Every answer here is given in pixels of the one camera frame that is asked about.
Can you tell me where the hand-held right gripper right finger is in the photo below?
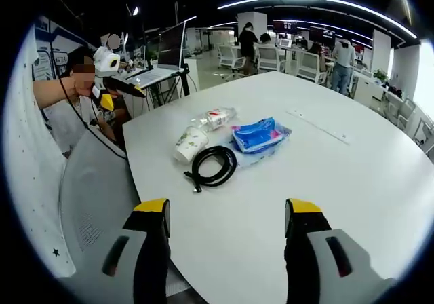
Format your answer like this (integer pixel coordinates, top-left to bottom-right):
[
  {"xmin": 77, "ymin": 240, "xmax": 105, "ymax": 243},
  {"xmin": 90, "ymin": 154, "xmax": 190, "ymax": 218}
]
[{"xmin": 283, "ymin": 197, "xmax": 397, "ymax": 304}]

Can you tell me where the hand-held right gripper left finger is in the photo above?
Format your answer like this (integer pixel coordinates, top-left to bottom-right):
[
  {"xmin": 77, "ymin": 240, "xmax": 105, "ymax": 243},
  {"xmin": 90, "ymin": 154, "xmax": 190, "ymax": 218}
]
[{"xmin": 66, "ymin": 197, "xmax": 170, "ymax": 304}]

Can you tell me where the printed paper cup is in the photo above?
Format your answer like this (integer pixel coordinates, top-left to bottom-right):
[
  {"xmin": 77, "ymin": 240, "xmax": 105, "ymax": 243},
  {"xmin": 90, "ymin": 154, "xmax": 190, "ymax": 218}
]
[{"xmin": 173, "ymin": 125, "xmax": 210, "ymax": 163}]

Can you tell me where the clear plastic bottle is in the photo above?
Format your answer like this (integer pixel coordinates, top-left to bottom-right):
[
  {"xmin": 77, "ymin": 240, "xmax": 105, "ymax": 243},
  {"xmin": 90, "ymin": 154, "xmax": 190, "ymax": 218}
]
[{"xmin": 191, "ymin": 106, "xmax": 237, "ymax": 132}]

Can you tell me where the blue tissue packet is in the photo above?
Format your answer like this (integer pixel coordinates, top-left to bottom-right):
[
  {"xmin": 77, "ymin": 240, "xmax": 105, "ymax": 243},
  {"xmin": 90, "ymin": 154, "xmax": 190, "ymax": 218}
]
[{"xmin": 231, "ymin": 116, "xmax": 293, "ymax": 155}]

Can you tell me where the open laptop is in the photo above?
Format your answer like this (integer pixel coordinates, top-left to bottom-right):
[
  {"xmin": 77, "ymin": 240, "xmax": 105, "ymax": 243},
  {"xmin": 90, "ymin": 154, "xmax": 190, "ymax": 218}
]
[{"xmin": 126, "ymin": 21, "xmax": 186, "ymax": 90}]

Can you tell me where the white table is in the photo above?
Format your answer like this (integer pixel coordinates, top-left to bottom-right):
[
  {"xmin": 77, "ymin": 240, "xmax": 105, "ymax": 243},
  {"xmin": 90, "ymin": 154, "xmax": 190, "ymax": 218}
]
[{"xmin": 121, "ymin": 71, "xmax": 434, "ymax": 304}]

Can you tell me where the black laptop stand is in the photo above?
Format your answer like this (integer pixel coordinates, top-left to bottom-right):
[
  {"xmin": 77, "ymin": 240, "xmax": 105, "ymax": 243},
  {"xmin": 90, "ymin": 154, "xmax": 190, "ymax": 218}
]
[{"xmin": 149, "ymin": 68, "xmax": 199, "ymax": 108}]

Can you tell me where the grey office chair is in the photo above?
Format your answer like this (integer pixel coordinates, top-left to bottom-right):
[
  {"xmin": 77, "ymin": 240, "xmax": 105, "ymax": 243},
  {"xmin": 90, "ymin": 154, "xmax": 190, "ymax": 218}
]
[{"xmin": 59, "ymin": 132, "xmax": 193, "ymax": 298}]

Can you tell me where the person's white star-print shirt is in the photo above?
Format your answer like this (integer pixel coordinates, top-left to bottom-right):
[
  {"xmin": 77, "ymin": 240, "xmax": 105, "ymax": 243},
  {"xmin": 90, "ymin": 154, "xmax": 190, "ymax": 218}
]
[{"xmin": 2, "ymin": 25, "xmax": 77, "ymax": 280}]

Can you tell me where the white office chair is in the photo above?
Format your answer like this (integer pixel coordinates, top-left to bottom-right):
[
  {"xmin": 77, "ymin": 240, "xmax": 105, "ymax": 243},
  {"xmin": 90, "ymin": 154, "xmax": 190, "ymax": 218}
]
[
  {"xmin": 254, "ymin": 45, "xmax": 288, "ymax": 74},
  {"xmin": 217, "ymin": 44, "xmax": 247, "ymax": 81},
  {"xmin": 386, "ymin": 95, "xmax": 417, "ymax": 132},
  {"xmin": 295, "ymin": 50, "xmax": 328, "ymax": 85}
]

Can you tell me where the green potted plant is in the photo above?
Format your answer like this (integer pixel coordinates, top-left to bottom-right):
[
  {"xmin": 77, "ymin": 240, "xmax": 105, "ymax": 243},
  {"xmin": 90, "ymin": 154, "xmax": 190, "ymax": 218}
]
[{"xmin": 372, "ymin": 68, "xmax": 390, "ymax": 83}]

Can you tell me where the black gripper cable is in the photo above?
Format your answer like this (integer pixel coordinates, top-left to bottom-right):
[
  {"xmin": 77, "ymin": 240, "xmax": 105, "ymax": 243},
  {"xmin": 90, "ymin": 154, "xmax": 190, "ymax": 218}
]
[{"xmin": 50, "ymin": 39, "xmax": 129, "ymax": 159}]

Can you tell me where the table cable slot cover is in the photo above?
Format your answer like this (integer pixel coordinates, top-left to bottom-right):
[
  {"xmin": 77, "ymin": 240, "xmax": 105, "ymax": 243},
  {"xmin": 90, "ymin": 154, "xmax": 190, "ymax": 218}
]
[{"xmin": 285, "ymin": 109, "xmax": 351, "ymax": 146}]

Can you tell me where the wall screen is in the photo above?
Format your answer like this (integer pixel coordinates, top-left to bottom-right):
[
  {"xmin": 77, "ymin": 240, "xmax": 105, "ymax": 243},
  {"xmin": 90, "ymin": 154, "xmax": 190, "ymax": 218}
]
[
  {"xmin": 273, "ymin": 20, "xmax": 298, "ymax": 35},
  {"xmin": 309, "ymin": 25, "xmax": 336, "ymax": 42}
]

